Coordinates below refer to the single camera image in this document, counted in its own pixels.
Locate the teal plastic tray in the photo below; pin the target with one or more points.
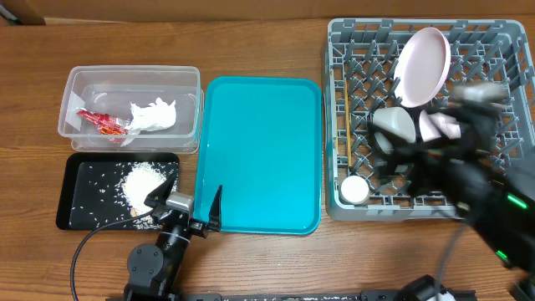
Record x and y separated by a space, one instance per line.
261 145

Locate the pile of rice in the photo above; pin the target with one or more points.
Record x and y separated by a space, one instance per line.
115 191

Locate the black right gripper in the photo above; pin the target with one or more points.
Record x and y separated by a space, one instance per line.
418 155

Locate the grey dishwasher rack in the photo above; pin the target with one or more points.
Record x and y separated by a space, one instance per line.
365 51

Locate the white paper cup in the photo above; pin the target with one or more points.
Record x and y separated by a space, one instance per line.
354 190

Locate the black tray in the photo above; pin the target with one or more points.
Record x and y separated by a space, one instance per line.
72 168

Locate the pink bowl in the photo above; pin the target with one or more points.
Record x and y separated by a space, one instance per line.
436 125

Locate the red snack wrapper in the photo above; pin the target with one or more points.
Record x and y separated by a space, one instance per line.
105 124

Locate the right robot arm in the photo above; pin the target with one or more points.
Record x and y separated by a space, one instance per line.
499 207

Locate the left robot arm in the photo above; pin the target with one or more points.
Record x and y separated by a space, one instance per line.
153 267

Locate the white tissue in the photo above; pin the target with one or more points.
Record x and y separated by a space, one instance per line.
152 117

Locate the white round plate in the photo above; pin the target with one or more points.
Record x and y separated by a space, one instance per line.
422 68

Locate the grey bowl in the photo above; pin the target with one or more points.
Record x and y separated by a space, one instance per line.
396 120

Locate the wooden chopstick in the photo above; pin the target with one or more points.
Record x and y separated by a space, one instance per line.
347 124

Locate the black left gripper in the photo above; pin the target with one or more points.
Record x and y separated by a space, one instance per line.
215 217

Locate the clear plastic bin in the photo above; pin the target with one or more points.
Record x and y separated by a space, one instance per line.
118 90

